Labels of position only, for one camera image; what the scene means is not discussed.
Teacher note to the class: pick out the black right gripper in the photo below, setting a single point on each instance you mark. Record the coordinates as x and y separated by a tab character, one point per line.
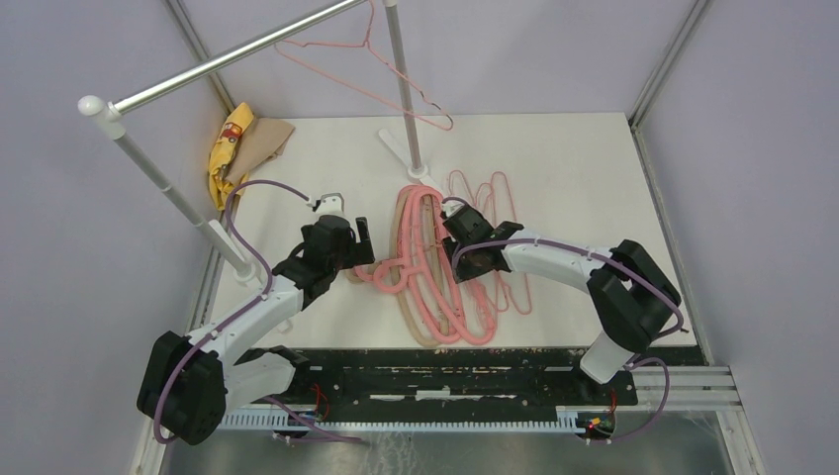
468	272

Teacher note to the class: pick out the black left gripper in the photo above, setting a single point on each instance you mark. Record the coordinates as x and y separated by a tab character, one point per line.
359	252

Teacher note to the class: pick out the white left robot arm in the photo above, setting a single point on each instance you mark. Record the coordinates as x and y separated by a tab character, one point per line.
191	382

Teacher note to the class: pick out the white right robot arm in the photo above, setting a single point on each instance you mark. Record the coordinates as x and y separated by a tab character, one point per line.
635	302

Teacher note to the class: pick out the yellow patterned cloth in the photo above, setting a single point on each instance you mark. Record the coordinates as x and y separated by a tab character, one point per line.
223	152

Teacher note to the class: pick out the beige cloth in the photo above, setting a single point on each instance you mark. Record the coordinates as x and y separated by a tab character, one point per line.
263	140

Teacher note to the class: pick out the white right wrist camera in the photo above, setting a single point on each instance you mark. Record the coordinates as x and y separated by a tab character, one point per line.
449	208

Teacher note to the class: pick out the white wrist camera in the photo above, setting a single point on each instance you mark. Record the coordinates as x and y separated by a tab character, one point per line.
449	208
330	204

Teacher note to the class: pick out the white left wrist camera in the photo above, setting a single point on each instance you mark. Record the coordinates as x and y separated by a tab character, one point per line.
330	204

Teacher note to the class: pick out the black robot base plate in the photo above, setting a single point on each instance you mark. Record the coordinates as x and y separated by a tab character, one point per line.
450	385

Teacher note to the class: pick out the white slotted cable duct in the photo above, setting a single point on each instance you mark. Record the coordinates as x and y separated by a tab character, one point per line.
275	419

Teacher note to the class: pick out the grey right rack post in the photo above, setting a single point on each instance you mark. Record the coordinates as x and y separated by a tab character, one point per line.
397	46

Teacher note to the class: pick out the silver horizontal rack rail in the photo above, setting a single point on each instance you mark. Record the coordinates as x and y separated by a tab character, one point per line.
231	56

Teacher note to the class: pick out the white left rack post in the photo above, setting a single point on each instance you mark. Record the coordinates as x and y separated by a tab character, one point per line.
109	122

